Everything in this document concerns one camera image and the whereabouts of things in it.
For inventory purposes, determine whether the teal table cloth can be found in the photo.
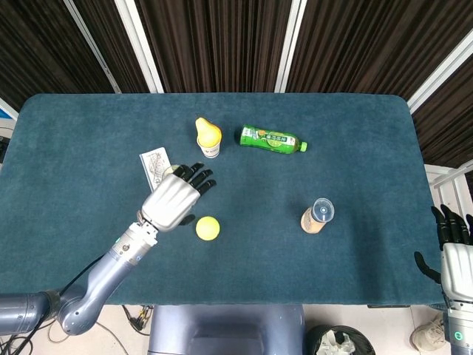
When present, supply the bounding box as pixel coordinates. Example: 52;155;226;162
0;92;444;308

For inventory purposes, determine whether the white frame post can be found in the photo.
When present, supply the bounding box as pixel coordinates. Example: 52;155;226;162
273;0;307;93
62;0;122;93
406;35;473;112
114;0;165;93

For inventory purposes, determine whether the printed paper card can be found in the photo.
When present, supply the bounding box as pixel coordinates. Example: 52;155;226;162
139;146;171;192

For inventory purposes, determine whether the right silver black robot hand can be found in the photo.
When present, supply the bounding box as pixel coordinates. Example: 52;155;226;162
413;205;473;301

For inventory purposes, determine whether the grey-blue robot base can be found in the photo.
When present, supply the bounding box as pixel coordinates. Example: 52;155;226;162
147;305;307;355

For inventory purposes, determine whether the green tea bottle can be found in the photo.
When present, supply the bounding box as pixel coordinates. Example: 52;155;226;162
239;124;309;156

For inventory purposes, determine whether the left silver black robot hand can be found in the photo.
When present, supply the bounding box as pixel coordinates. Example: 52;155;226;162
140;162;218;233

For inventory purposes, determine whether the white paper cup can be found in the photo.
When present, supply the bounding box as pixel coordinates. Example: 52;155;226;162
197;138;222;159

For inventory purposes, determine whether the yellow pear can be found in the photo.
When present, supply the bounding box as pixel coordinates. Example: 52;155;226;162
194;117;223;148

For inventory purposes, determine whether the floor cable bundle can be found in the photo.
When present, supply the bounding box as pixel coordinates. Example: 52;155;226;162
121;305;155;336

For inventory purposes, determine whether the beige sauce bottle clear cap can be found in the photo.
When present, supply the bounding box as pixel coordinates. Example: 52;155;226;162
300;197;336;235

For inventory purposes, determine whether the black trash bin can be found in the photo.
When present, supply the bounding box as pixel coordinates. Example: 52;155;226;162
306;324;376;355

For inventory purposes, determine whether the white metal rack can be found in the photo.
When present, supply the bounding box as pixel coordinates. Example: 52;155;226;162
424;158;473;208

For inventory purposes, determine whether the beige sneaker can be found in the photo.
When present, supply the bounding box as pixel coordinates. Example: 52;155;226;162
409;314;450;352

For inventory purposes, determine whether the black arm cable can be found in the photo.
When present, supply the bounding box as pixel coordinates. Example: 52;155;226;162
0;254;110;355

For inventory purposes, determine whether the dark brown pleated curtain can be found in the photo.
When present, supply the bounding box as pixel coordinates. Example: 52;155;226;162
0;0;473;167

